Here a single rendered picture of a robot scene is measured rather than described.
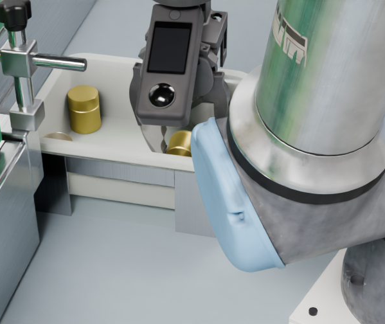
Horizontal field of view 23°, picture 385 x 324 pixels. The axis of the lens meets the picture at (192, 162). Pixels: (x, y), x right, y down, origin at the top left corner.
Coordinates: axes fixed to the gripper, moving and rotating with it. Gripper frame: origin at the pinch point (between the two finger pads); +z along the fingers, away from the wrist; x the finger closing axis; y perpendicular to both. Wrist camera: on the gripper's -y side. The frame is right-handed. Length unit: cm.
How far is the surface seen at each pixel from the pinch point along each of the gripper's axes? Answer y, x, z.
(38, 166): -9.7, 11.6, -4.9
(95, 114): 5.8, 10.8, 0.0
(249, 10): 40.4, -1.0, 4.9
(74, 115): 4.9, 12.9, -0.2
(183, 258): -10.5, -2.6, 3.8
